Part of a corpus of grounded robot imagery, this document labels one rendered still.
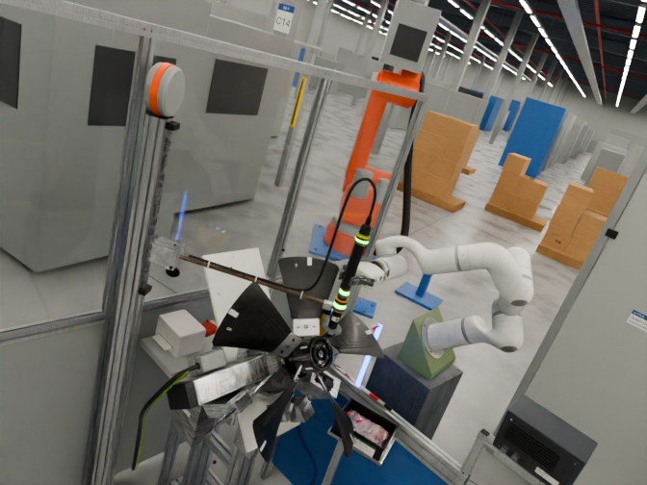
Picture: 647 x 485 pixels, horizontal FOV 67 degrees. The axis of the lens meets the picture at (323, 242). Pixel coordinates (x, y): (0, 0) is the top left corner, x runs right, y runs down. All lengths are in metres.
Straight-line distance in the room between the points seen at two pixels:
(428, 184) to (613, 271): 6.88
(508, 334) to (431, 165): 7.76
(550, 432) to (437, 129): 8.24
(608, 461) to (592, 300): 0.94
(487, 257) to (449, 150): 7.95
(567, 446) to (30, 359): 1.81
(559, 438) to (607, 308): 1.49
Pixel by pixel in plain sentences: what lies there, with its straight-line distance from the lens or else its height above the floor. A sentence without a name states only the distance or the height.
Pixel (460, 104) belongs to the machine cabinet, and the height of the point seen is 1.81.
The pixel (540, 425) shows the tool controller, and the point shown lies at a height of 1.23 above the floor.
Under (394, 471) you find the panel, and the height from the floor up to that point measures 0.64.
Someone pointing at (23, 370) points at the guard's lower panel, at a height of 0.83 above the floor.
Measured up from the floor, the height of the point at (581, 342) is 1.01.
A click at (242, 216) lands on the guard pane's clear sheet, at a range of 2.21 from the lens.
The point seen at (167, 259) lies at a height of 1.34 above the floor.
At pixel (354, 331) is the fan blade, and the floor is 1.19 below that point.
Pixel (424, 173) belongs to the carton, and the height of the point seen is 0.47.
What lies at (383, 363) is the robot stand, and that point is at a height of 0.89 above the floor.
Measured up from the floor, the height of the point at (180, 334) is 0.97.
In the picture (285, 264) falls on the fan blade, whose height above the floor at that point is 1.40.
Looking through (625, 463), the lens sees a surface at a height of 0.50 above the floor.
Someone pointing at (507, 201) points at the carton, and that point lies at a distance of 10.85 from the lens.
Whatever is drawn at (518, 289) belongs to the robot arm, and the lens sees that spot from 1.77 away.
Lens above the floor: 2.13
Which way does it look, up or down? 21 degrees down
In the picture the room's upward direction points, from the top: 17 degrees clockwise
